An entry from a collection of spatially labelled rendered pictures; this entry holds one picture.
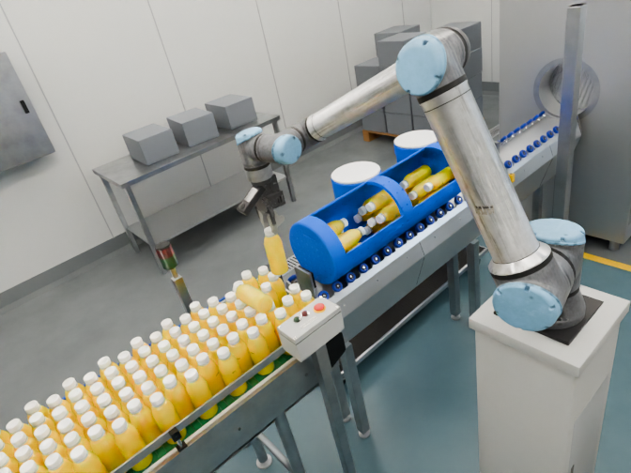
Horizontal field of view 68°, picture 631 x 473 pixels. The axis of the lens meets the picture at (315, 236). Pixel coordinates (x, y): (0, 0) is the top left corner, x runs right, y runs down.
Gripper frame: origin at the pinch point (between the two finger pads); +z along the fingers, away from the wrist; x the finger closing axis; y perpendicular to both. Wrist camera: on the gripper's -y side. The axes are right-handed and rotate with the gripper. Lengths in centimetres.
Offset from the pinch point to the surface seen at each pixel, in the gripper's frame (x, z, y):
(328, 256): -8.3, 17.9, 16.7
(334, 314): -31.3, 21.8, -1.9
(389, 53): 235, 24, 322
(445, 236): -10, 45, 85
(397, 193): -7, 11, 59
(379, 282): -10, 44, 39
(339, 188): 53, 30, 77
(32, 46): 327, -62, 12
